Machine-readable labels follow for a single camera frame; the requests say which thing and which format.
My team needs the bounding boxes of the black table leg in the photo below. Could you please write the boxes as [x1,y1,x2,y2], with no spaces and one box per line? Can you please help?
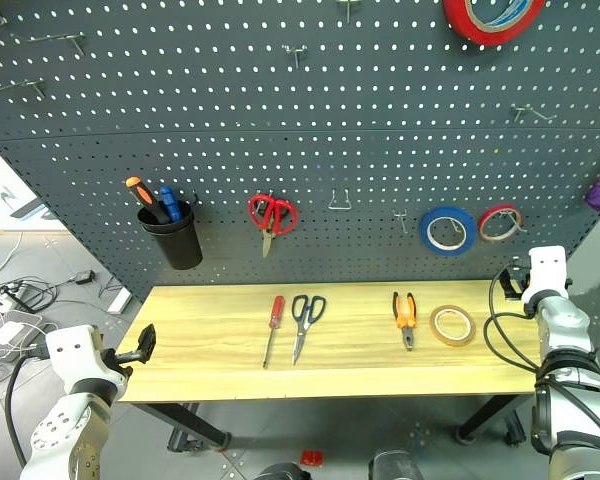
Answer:
[453,393,527,447]
[133,401,232,451]

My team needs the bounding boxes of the small red tape roll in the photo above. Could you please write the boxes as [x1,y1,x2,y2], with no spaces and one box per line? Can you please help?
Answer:
[476,203,525,244]

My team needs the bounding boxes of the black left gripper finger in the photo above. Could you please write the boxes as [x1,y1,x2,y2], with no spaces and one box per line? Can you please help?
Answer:
[136,323,158,353]
[115,348,154,365]

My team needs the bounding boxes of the dark grey metal pegboard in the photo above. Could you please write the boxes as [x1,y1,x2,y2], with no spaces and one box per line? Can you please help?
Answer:
[0,0,600,303]

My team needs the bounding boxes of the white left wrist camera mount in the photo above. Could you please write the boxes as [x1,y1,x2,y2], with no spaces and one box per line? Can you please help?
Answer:
[44,324,115,396]

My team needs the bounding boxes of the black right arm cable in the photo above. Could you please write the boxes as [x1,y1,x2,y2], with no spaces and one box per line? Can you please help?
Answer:
[481,267,549,374]

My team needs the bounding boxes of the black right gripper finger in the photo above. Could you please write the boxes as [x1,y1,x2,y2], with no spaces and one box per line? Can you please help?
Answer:
[498,272,519,301]

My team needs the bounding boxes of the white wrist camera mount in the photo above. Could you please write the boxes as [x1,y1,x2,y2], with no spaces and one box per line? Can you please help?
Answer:
[520,245,569,307]
[44,324,115,396]

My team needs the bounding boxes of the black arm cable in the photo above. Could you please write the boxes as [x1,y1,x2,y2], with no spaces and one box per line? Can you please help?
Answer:
[3,343,51,469]
[481,267,549,374]

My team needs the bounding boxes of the tangled floor cables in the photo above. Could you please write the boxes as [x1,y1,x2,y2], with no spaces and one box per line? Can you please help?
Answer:
[0,277,81,386]

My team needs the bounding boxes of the large red tape roll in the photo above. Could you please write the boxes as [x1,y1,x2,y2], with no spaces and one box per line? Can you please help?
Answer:
[442,0,546,47]

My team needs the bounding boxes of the tan tape roll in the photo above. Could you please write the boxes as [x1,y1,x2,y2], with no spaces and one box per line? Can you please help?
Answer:
[428,304,477,347]

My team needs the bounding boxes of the metal wire loop hook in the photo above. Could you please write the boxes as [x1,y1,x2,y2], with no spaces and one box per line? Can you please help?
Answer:
[327,187,353,213]

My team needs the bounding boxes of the white floor cable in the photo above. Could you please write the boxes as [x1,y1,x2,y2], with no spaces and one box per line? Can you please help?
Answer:
[0,231,25,280]

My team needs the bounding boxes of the blue tape roll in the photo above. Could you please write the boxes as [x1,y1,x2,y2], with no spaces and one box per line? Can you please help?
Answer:
[419,205,479,258]

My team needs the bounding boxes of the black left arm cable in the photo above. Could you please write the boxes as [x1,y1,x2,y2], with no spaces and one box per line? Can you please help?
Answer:
[3,343,51,469]

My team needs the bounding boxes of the blue handled screwdriver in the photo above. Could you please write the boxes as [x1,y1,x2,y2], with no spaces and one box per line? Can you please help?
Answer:
[159,186,183,222]

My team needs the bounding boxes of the grey rounded shape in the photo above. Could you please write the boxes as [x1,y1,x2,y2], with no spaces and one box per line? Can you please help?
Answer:
[368,449,424,480]

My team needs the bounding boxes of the blue black handled scissors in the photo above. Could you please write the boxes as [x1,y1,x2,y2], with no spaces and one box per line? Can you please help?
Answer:
[290,294,328,366]

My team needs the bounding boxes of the orange black handled screwdriver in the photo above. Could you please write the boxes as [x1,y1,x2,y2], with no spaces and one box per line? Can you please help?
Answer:
[125,176,173,226]

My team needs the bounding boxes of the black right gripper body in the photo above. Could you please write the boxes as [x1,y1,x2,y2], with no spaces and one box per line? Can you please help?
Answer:
[507,259,532,299]

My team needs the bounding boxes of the dark rounded shape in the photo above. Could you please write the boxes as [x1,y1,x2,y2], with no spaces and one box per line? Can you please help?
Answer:
[251,461,312,480]

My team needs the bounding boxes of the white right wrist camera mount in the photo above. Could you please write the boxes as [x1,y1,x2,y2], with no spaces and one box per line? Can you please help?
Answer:
[520,245,569,307]

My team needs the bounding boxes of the orange handled pliers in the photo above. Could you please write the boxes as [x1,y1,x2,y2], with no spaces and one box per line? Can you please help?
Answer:
[391,291,418,352]

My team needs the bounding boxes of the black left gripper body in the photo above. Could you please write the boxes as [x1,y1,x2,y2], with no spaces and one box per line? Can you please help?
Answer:
[97,346,134,387]

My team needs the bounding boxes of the white power strip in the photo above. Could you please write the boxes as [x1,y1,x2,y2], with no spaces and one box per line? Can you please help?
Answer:
[106,288,133,316]

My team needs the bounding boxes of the white flat box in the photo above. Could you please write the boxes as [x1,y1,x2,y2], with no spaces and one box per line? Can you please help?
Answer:
[0,319,27,350]

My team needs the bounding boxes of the red handled scissors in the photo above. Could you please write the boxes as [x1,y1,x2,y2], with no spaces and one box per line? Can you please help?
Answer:
[248,193,300,260]

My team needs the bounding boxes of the black pegboard cup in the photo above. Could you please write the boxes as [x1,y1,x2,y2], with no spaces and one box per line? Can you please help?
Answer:
[136,199,204,271]

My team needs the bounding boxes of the red handled screwdriver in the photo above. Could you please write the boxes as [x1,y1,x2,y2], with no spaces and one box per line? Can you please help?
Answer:
[262,295,286,370]

